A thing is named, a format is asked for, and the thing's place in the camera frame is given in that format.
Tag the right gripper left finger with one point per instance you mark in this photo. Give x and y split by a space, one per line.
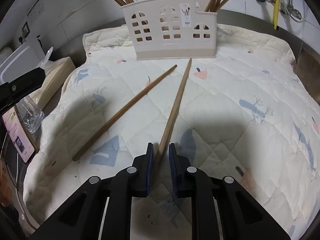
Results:
135 180

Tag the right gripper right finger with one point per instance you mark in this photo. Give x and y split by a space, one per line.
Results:
187 180

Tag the wooden chopstick diagonal long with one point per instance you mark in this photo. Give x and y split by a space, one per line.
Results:
119 114

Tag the person's left hand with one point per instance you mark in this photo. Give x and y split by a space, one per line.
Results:
5 190

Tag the clear glass cup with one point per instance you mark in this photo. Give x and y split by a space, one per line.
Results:
30 114

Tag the white plastic box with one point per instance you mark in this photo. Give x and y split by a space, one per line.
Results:
22 60

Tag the pink phone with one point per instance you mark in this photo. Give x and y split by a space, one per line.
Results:
18 135

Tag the bagged stack of paper napkins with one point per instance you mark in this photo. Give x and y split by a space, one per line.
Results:
56 74

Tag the white quilted patterned mat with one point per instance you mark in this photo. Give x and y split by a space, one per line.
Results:
244 114

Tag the beige house-shaped utensil holder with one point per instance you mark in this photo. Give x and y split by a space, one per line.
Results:
169 29

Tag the metal bowl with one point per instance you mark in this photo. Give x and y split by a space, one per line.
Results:
307 68

